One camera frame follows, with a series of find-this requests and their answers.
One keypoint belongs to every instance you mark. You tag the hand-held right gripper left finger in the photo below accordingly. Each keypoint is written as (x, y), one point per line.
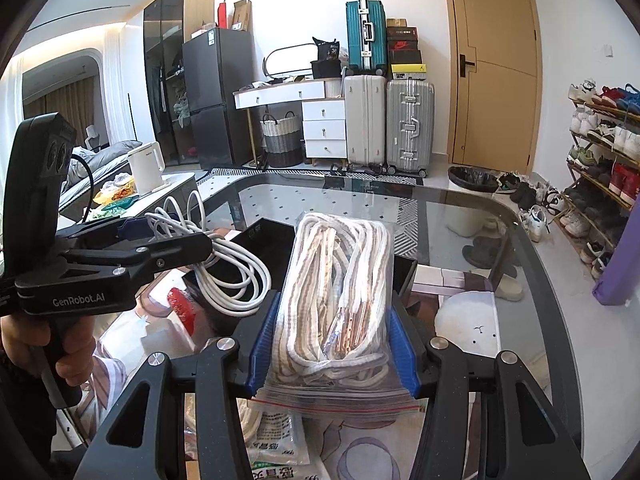
(265, 340)

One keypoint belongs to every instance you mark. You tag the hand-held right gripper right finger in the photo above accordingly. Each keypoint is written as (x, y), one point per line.
(400, 345)

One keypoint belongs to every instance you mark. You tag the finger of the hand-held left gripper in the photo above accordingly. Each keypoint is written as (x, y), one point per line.
(131, 227)
(175, 252)

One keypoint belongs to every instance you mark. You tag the black cardboard box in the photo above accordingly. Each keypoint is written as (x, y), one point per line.
(265, 250)

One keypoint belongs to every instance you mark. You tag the person's left forearm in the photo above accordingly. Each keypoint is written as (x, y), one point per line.
(30, 435)

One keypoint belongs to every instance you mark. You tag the person's left hand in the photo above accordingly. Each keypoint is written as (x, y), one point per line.
(20, 345)

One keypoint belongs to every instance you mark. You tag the yellow snack bag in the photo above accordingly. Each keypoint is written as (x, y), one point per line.
(117, 191)

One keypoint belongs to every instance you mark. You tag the red plastic packet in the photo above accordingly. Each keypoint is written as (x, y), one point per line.
(181, 305)

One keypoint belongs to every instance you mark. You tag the grey low cabinet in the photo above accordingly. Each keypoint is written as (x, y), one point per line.
(170, 187)

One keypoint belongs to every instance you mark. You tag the white electric kettle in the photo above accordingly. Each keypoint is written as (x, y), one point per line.
(145, 170)

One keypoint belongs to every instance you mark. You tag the white cat cushion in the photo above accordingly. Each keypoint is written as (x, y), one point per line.
(465, 325)

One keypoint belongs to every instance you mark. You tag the bed with grey duvet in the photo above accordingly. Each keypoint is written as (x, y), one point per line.
(105, 157)

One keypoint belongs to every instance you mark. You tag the white office chair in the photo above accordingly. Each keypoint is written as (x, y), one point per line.
(92, 137)

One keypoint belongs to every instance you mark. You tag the white plastic bag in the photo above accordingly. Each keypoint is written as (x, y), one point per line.
(167, 340)

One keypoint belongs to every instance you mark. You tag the brown curtain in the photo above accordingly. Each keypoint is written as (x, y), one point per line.
(60, 105)

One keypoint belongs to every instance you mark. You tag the dark slippers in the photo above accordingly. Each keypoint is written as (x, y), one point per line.
(482, 255)

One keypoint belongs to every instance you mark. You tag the beige slipper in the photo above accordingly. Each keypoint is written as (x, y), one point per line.
(509, 285)

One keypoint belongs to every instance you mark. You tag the woven laundry basket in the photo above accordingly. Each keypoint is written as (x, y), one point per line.
(282, 142)

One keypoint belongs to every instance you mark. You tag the black refrigerator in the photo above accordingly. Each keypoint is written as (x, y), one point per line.
(220, 95)

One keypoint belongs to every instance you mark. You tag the trash bin with black liner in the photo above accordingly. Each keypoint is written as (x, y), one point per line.
(472, 180)

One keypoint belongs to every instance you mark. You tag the white dressing table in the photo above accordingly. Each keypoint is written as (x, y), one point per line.
(285, 94)

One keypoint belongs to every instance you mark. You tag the white drawer cabinet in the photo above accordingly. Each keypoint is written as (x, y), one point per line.
(325, 130)

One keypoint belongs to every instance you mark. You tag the pile of shoes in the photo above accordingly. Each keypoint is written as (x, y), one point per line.
(530, 200)

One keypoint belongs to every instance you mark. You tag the dark glass wardrobe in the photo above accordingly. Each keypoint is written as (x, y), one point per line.
(165, 35)

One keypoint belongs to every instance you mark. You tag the silver suitcase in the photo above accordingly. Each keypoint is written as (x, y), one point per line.
(410, 125)

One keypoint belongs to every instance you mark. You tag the oval mirror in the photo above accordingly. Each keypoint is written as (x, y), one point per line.
(292, 60)

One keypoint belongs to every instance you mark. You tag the white suitcase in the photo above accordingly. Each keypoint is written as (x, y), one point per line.
(365, 120)

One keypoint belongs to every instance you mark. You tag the red flat box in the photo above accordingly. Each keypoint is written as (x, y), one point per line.
(222, 15)

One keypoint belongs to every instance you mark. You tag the open cardboard box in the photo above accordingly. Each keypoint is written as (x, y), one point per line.
(242, 15)

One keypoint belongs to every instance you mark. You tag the black bag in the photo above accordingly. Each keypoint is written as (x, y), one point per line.
(325, 62)

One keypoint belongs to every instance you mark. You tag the wooden shoe rack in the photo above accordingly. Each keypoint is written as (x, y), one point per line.
(575, 135)

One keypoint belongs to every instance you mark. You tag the black yellow shoe box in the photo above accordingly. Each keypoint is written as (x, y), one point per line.
(409, 71)

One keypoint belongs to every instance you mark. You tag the wooden door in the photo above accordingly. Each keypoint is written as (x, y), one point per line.
(500, 85)

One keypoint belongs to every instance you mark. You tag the teal suitcase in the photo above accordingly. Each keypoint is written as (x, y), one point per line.
(365, 35)

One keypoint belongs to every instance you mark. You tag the black shoe box red logo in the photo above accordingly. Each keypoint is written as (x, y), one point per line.
(404, 51)

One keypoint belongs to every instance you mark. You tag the black shoe box red stripe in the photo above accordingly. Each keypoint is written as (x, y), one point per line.
(402, 33)

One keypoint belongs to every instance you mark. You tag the brown cardboard box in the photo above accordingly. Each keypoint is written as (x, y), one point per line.
(396, 22)

